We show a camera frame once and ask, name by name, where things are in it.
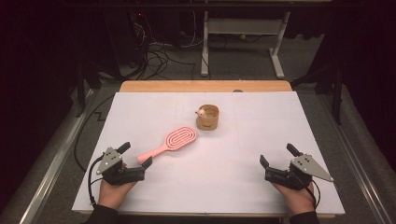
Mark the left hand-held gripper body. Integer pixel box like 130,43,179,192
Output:
95,147,147,187

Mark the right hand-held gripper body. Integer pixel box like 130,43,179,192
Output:
264,153,334,190

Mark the pink hairbrush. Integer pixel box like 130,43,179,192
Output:
135,125,198,165

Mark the tan pot with bear figure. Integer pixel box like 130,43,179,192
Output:
194,104,220,131

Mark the person's left hand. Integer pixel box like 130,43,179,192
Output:
97,179,138,210

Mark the person's right hand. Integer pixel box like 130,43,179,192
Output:
271,181,316,217

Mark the black stand leg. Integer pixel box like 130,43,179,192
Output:
291,60,344,126
75,60,102,119

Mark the wooden table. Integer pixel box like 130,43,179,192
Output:
78,79,337,219

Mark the dark curtain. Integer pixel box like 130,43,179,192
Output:
0,0,80,200

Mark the black device with red light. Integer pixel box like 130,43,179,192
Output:
104,8,148,68

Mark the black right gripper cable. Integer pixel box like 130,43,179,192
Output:
298,174,321,210

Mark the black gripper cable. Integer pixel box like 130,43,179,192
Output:
87,154,106,206
298,174,321,210

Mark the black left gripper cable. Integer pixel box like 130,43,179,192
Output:
87,154,106,206

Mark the long black floor cable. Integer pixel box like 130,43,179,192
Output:
73,94,116,173

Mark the aluminium floor rail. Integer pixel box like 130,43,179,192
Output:
18,88,94,224
317,92,394,224

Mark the tangle of black cables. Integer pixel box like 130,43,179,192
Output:
124,40,198,80

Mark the white metal desk frame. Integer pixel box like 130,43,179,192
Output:
200,10,286,79

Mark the white cable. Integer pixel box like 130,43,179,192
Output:
148,10,205,49

